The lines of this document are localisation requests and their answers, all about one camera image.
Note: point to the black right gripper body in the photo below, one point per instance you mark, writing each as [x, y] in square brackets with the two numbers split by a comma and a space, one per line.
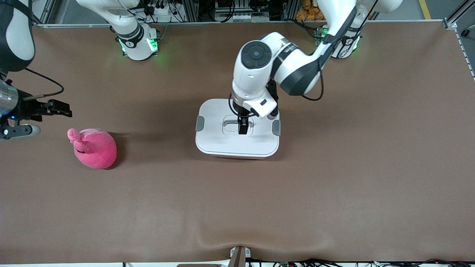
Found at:
[29, 108]

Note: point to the white box lid grey latches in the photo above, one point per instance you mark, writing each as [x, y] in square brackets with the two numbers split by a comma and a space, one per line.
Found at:
[222, 144]

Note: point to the pink plush toy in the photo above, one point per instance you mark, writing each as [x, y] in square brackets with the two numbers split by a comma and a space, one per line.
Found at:
[96, 152]

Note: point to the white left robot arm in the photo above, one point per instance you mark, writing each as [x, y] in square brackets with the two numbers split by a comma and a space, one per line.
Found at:
[297, 66]

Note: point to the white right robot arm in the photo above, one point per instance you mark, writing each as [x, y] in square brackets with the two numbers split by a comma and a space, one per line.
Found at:
[135, 48]

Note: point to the translucent pink storage box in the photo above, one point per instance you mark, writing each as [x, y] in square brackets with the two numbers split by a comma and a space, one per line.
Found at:
[237, 158]

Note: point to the orange toy pile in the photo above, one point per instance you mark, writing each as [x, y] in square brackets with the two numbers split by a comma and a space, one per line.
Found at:
[306, 15]

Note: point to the brown table mat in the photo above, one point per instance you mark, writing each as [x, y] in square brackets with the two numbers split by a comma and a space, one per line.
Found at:
[237, 207]

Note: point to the white connector strip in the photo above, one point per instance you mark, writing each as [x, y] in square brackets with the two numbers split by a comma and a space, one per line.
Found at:
[243, 17]

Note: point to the white power strip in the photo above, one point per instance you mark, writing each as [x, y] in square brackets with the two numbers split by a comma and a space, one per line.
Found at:
[163, 14]

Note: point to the black caster wheel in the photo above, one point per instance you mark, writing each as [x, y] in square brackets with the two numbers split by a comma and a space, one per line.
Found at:
[464, 32]

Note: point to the silver table edge rail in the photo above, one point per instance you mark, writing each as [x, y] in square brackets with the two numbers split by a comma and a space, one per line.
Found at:
[267, 22]

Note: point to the aluminium frame post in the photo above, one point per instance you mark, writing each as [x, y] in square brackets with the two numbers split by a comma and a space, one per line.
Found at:
[46, 11]
[454, 18]

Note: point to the brown camera stand post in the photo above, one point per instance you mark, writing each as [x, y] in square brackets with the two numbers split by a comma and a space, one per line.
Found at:
[239, 257]

